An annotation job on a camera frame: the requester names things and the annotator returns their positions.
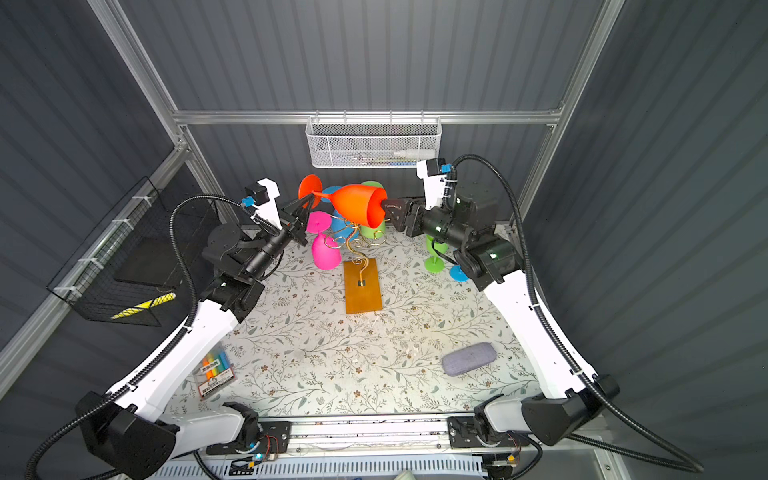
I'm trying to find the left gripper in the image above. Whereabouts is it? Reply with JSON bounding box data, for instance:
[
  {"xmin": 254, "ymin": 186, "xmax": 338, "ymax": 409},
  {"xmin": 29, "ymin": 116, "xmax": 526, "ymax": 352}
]
[{"xmin": 244, "ymin": 192, "xmax": 309, "ymax": 284}]

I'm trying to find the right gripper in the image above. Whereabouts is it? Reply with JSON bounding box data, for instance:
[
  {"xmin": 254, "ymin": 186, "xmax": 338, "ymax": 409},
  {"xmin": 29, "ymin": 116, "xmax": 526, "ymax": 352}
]
[{"xmin": 381, "ymin": 195, "xmax": 467, "ymax": 253}]

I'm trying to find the red wine glass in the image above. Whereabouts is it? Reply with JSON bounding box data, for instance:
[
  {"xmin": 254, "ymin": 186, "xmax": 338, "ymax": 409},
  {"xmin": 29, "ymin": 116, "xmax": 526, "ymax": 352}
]
[{"xmin": 298, "ymin": 175, "xmax": 388, "ymax": 228}]

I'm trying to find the pink wine glass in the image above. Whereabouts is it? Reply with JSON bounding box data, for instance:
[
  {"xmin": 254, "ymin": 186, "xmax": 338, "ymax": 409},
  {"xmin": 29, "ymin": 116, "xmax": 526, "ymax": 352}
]
[{"xmin": 307, "ymin": 211, "xmax": 341, "ymax": 271}]

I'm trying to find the green wine glass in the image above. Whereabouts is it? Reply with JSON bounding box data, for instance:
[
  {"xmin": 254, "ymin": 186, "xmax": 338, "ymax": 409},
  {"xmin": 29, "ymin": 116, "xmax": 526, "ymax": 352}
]
[
  {"xmin": 360, "ymin": 180, "xmax": 386, "ymax": 241},
  {"xmin": 424, "ymin": 235, "xmax": 449, "ymax": 274}
]

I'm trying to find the blue wine glass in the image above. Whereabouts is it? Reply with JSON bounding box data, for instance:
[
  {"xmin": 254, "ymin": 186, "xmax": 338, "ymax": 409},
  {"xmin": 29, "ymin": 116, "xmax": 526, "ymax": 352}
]
[
  {"xmin": 326, "ymin": 208, "xmax": 359, "ymax": 244},
  {"xmin": 449, "ymin": 265, "xmax": 469, "ymax": 283}
]

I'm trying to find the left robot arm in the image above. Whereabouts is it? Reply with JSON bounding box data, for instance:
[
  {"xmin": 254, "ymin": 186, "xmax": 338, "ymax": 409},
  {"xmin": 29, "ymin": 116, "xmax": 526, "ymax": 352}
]
[{"xmin": 73, "ymin": 194, "xmax": 314, "ymax": 479}]

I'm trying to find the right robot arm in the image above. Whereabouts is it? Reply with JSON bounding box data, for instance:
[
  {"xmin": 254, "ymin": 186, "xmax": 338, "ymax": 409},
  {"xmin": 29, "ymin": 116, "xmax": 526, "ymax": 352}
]
[{"xmin": 380, "ymin": 187, "xmax": 619, "ymax": 446}]

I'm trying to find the orange wooden rack base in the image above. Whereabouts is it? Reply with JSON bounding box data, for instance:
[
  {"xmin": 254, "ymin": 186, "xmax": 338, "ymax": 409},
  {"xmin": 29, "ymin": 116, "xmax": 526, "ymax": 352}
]
[{"xmin": 343, "ymin": 259, "xmax": 383, "ymax": 315}]

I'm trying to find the grey oblong case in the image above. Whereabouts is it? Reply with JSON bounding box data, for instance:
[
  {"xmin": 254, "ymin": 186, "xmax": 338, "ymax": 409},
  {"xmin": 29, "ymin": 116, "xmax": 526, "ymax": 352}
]
[{"xmin": 441, "ymin": 342, "xmax": 497, "ymax": 377}]

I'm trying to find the colourful marker pack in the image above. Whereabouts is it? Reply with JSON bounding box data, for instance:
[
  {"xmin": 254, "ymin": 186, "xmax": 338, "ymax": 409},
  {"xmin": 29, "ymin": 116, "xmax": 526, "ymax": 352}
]
[{"xmin": 193, "ymin": 348, "xmax": 236, "ymax": 399}]

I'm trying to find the gold wire glass rack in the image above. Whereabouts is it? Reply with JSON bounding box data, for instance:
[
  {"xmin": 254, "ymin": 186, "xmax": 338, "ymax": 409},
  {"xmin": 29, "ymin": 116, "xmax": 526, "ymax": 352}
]
[{"xmin": 338, "ymin": 221, "xmax": 379, "ymax": 287}]

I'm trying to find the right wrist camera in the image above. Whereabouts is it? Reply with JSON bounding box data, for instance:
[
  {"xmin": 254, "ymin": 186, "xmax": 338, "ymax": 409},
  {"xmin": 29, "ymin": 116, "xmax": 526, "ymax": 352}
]
[{"xmin": 416, "ymin": 158, "xmax": 451, "ymax": 210}]

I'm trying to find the white mesh wall basket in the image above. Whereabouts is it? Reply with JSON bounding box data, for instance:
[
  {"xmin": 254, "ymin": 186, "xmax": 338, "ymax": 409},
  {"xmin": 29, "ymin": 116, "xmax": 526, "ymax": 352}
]
[{"xmin": 305, "ymin": 117, "xmax": 443, "ymax": 169}]

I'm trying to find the aluminium frame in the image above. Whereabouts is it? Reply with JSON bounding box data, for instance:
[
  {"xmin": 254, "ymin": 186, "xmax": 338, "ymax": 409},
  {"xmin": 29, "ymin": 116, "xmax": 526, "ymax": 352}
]
[{"xmin": 0, "ymin": 0, "xmax": 631, "ymax": 480}]

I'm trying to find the black wire side basket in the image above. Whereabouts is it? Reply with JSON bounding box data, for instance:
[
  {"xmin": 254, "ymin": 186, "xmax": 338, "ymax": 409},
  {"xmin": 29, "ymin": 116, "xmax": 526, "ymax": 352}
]
[{"xmin": 47, "ymin": 169, "xmax": 219, "ymax": 327}]

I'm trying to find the front mounting rail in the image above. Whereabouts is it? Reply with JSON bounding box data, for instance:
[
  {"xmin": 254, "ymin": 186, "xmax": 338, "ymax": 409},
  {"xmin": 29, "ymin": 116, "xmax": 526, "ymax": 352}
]
[{"xmin": 143, "ymin": 413, "xmax": 631, "ymax": 480}]

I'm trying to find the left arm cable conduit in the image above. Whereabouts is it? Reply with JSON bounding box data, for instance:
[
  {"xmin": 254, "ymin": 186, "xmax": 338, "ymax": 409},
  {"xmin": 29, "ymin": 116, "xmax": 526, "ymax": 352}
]
[{"xmin": 23, "ymin": 194, "xmax": 265, "ymax": 480}]

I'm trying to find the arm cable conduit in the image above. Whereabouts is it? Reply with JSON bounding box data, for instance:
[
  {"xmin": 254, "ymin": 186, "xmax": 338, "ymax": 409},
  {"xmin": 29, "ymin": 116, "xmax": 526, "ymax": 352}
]
[
  {"xmin": 449, "ymin": 153, "xmax": 706, "ymax": 475},
  {"xmin": 23, "ymin": 194, "xmax": 265, "ymax": 480}
]

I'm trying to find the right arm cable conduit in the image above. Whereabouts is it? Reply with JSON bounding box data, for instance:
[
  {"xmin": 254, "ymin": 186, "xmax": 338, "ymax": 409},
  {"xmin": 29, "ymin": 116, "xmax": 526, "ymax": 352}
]
[{"xmin": 449, "ymin": 153, "xmax": 706, "ymax": 475}]

